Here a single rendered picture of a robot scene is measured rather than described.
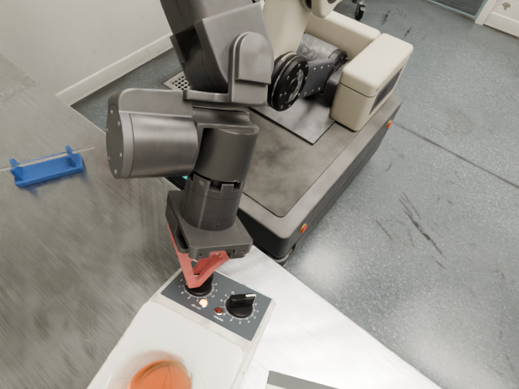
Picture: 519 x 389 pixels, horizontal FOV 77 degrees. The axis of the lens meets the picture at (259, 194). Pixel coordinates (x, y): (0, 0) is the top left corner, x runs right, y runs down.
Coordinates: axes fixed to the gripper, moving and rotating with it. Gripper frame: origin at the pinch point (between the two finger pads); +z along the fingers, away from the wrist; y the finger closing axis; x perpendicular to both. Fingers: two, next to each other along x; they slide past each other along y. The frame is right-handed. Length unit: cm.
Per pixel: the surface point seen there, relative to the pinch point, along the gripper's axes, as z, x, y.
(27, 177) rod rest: 2.7, -18.6, -28.7
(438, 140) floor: 1, 152, -73
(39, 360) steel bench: 13.0, -16.0, -2.7
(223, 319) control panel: 1.5, 2.2, 5.3
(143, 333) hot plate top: 1.8, -6.3, 4.8
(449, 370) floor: 55, 96, 4
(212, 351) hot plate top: 1.0, -0.6, 9.0
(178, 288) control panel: 1.4, -1.6, -0.1
